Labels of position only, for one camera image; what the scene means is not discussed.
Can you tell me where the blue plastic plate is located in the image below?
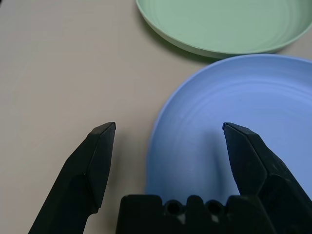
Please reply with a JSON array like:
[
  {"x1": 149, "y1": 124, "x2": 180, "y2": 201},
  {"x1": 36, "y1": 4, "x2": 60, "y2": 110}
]
[{"x1": 145, "y1": 55, "x2": 312, "y2": 199}]

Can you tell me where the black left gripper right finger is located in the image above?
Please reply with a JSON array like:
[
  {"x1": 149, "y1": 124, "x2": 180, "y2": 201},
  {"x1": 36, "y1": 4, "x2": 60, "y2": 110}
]
[{"x1": 223, "y1": 122, "x2": 312, "y2": 234}]

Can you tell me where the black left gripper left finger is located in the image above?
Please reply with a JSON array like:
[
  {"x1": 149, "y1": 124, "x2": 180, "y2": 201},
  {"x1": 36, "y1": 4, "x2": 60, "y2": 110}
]
[{"x1": 28, "y1": 121, "x2": 117, "y2": 234}]

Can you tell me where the green plastic plate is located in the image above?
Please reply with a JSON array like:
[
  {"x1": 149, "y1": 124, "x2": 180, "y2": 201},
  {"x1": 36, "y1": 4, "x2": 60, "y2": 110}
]
[{"x1": 135, "y1": 0, "x2": 312, "y2": 59}]

